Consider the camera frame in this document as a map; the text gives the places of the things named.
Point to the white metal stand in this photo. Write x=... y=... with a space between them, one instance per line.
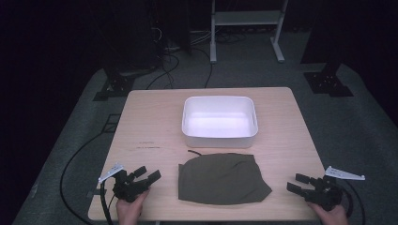
x=247 y=18

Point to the person's left hand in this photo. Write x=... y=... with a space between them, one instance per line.
x=129 y=212

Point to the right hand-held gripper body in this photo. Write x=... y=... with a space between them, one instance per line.
x=325 y=192

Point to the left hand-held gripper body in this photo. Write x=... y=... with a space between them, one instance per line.
x=126 y=187

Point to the olive green garment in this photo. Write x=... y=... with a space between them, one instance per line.
x=222 y=179

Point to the black stand base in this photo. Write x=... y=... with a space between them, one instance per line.
x=117 y=86
x=327 y=83

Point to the person's right hand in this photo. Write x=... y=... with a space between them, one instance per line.
x=333 y=218

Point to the white plastic bin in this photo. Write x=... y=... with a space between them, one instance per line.
x=220 y=123

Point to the black floor frame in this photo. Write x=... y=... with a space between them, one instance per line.
x=111 y=123

